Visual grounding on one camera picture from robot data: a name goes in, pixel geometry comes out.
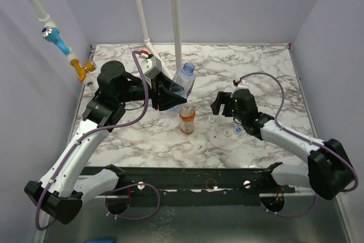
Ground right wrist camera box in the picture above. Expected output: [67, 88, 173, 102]
[233, 79, 249, 89]

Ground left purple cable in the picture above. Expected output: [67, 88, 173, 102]
[34, 50, 162, 232]

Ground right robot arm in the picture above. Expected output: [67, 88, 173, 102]
[210, 89, 355, 200]

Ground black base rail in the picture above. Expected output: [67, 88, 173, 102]
[76, 166, 296, 207]

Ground yellow plastic faucet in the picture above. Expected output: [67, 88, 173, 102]
[71, 59, 97, 83]

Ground white vertical pole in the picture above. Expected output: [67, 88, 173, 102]
[171, 0, 183, 70]

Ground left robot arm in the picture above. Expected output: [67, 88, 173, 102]
[24, 55, 186, 224]

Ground blue plastic faucet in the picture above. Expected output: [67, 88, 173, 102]
[41, 26, 71, 55]

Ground purple cable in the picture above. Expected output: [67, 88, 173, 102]
[234, 72, 359, 218]
[34, 50, 162, 232]

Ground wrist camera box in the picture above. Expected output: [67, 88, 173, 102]
[141, 56, 163, 79]
[233, 79, 249, 89]

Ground blue white Pocari cap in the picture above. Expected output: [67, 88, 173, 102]
[234, 126, 243, 134]

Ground blue object at bottom edge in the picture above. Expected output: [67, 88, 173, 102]
[94, 239, 115, 243]

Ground white PVC pipe frame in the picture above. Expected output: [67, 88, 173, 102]
[7, 0, 179, 97]

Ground blue label Pocari bottle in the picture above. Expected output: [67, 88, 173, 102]
[167, 106, 181, 114]

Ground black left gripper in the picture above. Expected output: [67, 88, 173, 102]
[117, 70, 187, 110]

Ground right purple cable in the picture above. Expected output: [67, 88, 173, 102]
[234, 72, 359, 218]

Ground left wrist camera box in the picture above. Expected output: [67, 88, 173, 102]
[141, 56, 163, 79]

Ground orange tea bottle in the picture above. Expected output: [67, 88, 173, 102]
[179, 104, 196, 135]

